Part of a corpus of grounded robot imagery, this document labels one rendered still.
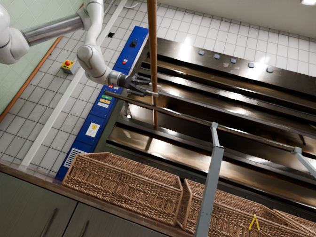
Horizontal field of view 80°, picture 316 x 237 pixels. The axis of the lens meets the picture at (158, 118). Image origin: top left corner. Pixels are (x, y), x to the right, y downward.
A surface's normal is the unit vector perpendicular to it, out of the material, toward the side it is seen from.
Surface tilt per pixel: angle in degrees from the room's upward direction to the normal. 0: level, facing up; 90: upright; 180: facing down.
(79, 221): 90
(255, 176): 70
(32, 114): 90
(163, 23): 90
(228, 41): 90
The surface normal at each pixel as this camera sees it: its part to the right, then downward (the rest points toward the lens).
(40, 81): 0.01, -0.40
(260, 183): 0.11, -0.67
